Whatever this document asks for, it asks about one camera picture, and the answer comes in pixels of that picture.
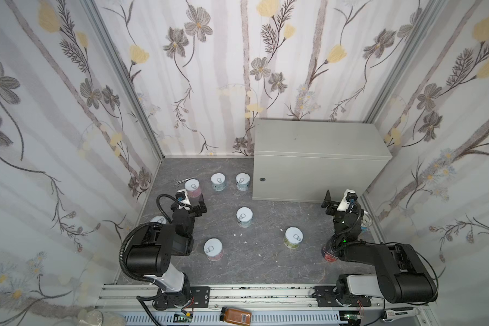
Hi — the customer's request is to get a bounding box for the pink label can front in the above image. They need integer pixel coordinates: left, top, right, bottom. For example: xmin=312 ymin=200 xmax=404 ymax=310
xmin=204 ymin=238 xmax=224 ymax=261

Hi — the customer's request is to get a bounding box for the pink label can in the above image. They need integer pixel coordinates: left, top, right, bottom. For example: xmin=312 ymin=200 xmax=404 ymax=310
xmin=185 ymin=179 xmax=202 ymax=198
xmin=204 ymin=238 xmax=224 ymax=261

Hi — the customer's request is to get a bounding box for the teal can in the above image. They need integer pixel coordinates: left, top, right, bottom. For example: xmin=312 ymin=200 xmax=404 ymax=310
xmin=236 ymin=173 xmax=251 ymax=192
xmin=236 ymin=207 xmax=253 ymax=228
xmin=211 ymin=173 xmax=227 ymax=192

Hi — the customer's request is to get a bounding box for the green label can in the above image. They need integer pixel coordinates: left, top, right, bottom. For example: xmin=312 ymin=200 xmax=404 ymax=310
xmin=283 ymin=227 xmax=304 ymax=249

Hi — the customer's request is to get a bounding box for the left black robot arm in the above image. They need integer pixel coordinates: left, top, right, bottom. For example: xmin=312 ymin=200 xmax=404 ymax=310
xmin=119 ymin=190 xmax=207 ymax=311

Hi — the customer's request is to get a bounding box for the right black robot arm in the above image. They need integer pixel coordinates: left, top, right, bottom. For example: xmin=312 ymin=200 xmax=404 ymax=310
xmin=321 ymin=190 xmax=439 ymax=306

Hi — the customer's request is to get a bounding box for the pink label can back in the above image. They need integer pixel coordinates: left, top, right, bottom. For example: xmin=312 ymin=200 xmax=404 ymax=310
xmin=185 ymin=179 xmax=202 ymax=198

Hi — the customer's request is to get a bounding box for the orange label can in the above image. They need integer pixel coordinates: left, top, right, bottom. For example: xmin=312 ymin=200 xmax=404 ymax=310
xmin=150 ymin=216 xmax=168 ymax=224

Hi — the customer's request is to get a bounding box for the red dark label can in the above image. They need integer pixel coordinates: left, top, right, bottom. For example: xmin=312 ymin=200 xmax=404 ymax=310
xmin=321 ymin=244 xmax=338 ymax=263

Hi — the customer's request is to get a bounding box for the grey metal cabinet box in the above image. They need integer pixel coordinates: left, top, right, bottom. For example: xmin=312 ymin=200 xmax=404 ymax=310
xmin=251 ymin=120 xmax=392 ymax=203

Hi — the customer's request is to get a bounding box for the orange brown bottle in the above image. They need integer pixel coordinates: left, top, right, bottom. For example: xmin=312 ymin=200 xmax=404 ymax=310
xmin=220 ymin=307 xmax=252 ymax=326

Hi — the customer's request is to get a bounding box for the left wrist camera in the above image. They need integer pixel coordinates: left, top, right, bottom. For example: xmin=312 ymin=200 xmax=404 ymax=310
xmin=175 ymin=189 xmax=190 ymax=208

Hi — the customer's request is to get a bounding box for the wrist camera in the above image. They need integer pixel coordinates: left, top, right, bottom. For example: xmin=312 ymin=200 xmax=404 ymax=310
xmin=337 ymin=190 xmax=358 ymax=213
xmin=175 ymin=189 xmax=190 ymax=208

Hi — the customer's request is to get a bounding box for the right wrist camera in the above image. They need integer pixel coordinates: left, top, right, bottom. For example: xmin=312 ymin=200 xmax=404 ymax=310
xmin=337 ymin=190 xmax=358 ymax=213

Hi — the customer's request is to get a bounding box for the white handled tool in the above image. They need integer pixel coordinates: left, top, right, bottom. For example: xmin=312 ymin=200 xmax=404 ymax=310
xmin=382 ymin=307 xmax=418 ymax=323

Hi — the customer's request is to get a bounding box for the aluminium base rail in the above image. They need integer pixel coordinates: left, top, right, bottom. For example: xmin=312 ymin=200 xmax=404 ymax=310
xmin=95 ymin=284 xmax=438 ymax=325

